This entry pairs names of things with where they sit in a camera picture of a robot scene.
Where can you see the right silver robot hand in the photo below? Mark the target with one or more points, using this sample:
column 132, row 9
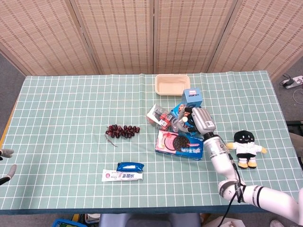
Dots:
column 202, row 119

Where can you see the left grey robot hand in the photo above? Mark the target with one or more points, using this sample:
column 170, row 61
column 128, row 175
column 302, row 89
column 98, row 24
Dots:
column 7, row 153

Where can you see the translucent white tube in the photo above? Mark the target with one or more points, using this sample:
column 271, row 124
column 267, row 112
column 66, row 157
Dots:
column 184, row 119

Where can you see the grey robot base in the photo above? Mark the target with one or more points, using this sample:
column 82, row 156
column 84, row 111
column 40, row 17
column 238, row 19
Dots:
column 146, row 221

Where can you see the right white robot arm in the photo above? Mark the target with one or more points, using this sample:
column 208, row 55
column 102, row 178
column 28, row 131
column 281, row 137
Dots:
column 222, row 160

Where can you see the light blue speaker box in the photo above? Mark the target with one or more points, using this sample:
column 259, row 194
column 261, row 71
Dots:
column 191, row 97

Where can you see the flat blue biscuit box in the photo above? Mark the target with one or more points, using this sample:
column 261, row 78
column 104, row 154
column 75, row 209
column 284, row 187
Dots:
column 174, row 113

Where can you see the pink blue cookie box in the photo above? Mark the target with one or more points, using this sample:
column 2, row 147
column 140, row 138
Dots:
column 170, row 144

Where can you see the beige food container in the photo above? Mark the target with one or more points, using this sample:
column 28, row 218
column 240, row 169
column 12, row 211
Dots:
column 172, row 84

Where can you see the white toothpaste tube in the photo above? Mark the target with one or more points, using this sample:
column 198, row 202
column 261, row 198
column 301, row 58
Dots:
column 120, row 176

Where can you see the clear plastic bag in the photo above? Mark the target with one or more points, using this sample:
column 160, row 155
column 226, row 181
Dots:
column 152, row 114

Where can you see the black white plush doll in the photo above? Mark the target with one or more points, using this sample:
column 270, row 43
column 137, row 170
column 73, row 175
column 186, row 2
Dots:
column 246, row 146

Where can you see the green checked tablecloth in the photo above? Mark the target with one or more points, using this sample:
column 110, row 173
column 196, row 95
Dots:
column 59, row 106

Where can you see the dark red grape bunch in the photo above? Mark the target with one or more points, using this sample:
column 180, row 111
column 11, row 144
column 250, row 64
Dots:
column 120, row 131

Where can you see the blue snack packet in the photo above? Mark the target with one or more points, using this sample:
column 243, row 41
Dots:
column 130, row 167

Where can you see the blue plastic crate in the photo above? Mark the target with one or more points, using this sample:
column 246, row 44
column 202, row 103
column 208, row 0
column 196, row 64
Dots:
column 61, row 223

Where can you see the black equipment block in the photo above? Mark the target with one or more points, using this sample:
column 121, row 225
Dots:
column 294, row 125

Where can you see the white power strip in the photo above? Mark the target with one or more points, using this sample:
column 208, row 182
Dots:
column 296, row 81

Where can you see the beige cardboard sheet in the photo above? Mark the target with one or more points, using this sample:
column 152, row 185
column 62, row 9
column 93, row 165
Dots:
column 227, row 222

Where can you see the woven bamboo folding screen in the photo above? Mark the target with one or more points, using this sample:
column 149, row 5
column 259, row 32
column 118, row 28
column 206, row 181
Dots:
column 118, row 35

